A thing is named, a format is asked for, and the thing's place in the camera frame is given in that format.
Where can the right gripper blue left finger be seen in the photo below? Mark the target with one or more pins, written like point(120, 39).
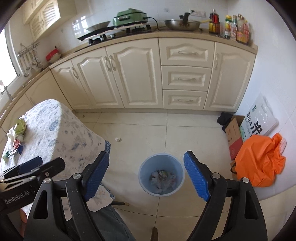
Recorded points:
point(93, 175)

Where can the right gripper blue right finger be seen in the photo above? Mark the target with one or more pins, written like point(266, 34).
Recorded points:
point(200, 175)

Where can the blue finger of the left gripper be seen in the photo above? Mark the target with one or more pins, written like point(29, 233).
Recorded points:
point(51, 168)
point(30, 165)

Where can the blue brown snack wrapper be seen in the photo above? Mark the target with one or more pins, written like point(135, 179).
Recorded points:
point(20, 149)

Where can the red snack wrapper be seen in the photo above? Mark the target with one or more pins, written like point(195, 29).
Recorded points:
point(16, 144)

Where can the clear plastic bag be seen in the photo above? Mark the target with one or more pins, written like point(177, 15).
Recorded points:
point(11, 135)

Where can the green snack bag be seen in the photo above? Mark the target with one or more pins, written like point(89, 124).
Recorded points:
point(20, 126)

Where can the blue plastic trash bin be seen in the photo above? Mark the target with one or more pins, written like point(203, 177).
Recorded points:
point(161, 161)

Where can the cream lower kitchen cabinets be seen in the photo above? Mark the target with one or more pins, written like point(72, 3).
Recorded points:
point(151, 73)

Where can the round table floral tablecloth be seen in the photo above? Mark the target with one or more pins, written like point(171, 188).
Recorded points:
point(53, 131)

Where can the brown cardboard box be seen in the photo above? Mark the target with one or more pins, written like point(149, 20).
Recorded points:
point(233, 134)

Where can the orange plastic bag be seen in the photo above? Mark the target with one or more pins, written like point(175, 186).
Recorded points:
point(260, 160)

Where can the dark cloth on floor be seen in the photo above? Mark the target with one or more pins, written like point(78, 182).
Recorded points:
point(224, 119)

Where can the chrome sink faucet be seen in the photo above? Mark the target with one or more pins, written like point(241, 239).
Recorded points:
point(4, 89)

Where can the white rice bag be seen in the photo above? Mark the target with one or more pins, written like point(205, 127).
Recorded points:
point(259, 120)

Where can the red lidded bowl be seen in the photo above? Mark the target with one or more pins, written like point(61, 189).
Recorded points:
point(53, 56)

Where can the black gas stove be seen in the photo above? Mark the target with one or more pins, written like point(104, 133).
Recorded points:
point(110, 33)

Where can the cream upper left cabinets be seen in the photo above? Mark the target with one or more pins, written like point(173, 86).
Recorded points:
point(43, 17)

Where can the group of condiment bottles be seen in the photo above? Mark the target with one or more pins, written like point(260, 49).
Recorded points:
point(237, 29)

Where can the green electric cooker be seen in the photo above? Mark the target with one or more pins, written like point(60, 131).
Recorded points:
point(129, 16)

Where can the window with white frame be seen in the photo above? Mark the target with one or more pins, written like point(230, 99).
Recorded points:
point(9, 68)

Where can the steel wok with handle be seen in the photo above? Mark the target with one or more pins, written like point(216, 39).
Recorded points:
point(184, 24)

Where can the white wall power socket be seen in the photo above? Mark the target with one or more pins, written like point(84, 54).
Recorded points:
point(201, 14)

